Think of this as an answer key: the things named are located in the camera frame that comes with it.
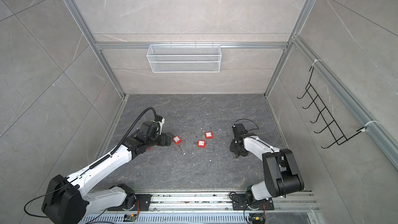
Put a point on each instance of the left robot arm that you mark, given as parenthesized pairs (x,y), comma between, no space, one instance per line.
(69,199)

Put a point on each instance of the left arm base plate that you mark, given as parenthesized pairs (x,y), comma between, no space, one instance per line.
(138,202)

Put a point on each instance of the white wire mesh basket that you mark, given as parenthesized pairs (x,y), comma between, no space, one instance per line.
(184,58)

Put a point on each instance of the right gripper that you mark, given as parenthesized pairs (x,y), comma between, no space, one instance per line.
(232,148)

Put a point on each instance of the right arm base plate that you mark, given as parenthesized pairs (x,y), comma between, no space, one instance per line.
(242,202)

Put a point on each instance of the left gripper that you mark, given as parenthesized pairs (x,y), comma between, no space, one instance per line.
(164,141)

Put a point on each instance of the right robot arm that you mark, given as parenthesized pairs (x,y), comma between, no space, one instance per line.
(282,175)

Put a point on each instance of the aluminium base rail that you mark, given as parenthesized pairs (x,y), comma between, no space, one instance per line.
(178,201)

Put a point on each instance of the red padlock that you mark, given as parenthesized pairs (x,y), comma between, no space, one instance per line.
(207,148)
(212,135)
(177,144)

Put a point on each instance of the black wire hook rack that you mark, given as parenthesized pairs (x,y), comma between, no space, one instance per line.
(325,115)

